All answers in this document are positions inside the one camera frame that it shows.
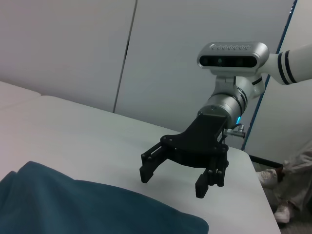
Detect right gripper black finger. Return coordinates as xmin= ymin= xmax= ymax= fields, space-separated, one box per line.
xmin=194 ymin=155 xmax=230 ymax=199
xmin=138 ymin=143 xmax=172 ymax=184

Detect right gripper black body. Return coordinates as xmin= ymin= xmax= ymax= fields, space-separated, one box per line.
xmin=160 ymin=113 xmax=230 ymax=171

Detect teal blue printed t-shirt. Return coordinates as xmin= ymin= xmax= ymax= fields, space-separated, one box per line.
xmin=0 ymin=160 xmax=210 ymax=234

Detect black skirting strip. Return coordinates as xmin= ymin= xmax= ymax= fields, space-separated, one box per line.
xmin=248 ymin=154 xmax=285 ymax=169

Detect white sneaker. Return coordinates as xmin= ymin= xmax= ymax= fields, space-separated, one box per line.
xmin=257 ymin=168 xmax=280 ymax=189
xmin=274 ymin=204 xmax=291 ymax=224

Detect beige trouser legs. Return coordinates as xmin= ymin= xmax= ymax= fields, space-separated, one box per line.
xmin=276 ymin=148 xmax=312 ymax=212

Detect right arm cable with connector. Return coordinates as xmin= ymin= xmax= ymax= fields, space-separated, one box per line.
xmin=223 ymin=123 xmax=246 ymax=138

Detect dark upright post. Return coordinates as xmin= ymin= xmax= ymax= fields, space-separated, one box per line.
xmin=243 ymin=0 xmax=297 ymax=152

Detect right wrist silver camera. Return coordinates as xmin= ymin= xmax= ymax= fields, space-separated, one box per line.
xmin=196 ymin=41 xmax=270 ymax=85

